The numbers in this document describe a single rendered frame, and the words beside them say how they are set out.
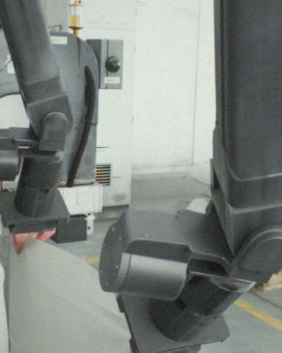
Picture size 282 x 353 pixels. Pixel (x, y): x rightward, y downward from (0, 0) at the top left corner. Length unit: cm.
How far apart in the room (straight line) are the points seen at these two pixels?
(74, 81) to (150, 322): 62
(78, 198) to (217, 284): 67
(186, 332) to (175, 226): 12
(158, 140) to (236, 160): 546
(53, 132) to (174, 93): 510
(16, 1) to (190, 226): 42
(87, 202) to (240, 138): 76
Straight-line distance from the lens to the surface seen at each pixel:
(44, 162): 89
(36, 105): 86
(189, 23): 601
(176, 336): 61
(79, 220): 119
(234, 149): 45
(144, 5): 578
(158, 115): 588
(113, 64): 115
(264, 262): 50
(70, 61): 113
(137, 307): 61
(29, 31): 84
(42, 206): 95
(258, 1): 39
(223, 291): 53
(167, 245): 50
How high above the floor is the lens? 131
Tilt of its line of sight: 10 degrees down
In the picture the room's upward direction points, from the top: 2 degrees clockwise
